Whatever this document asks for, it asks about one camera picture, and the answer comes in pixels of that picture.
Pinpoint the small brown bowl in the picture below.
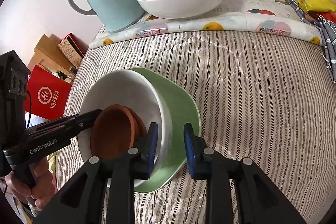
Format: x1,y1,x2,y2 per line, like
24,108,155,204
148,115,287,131
90,105,141,160
127,107,147,140

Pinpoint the green square plate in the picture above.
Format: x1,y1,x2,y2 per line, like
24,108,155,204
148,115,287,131
133,68,201,193

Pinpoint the person's left hand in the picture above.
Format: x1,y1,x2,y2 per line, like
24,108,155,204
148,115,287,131
4,156,57,210

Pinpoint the red paper bag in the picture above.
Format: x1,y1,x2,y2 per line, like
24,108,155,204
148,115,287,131
25,65,72,120

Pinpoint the brown cardboard box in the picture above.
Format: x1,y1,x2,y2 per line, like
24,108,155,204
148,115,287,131
27,34,76,80

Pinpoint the patterned brown box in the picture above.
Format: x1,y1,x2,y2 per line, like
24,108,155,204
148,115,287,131
58,33,88,69

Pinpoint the striped quilted table cover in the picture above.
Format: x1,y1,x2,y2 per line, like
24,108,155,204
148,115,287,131
64,31,335,223

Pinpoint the large white ceramic bowl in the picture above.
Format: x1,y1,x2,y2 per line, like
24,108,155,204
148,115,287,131
137,0,223,19

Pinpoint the fruit patterned rolled mat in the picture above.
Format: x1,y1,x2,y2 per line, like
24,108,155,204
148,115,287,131
89,0,322,49

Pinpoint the grey checked cloth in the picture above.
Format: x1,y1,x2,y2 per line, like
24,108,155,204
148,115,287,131
284,0,335,83

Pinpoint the red chips bag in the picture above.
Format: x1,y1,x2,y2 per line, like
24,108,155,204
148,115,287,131
308,11,336,23

